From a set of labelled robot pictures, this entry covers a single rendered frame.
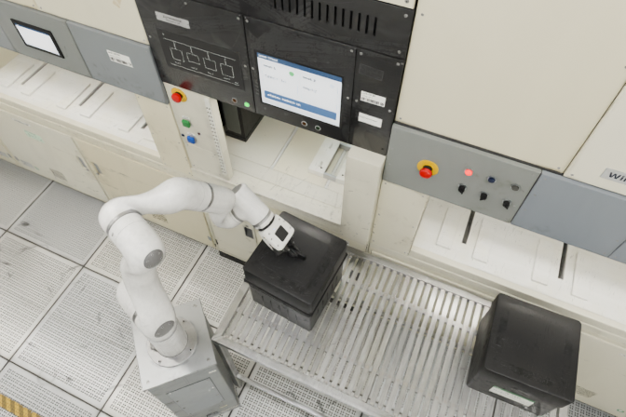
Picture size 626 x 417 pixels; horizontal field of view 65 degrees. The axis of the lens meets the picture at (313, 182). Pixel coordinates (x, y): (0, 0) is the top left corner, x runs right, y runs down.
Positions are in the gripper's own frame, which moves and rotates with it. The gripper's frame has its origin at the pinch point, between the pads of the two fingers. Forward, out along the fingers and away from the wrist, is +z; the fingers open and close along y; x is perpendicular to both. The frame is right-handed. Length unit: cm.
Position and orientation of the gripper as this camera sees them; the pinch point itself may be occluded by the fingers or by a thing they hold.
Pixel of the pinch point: (293, 250)
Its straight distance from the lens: 178.5
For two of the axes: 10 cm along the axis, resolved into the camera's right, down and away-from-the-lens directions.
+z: 6.1, 6.9, 3.7
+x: -6.2, 1.3, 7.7
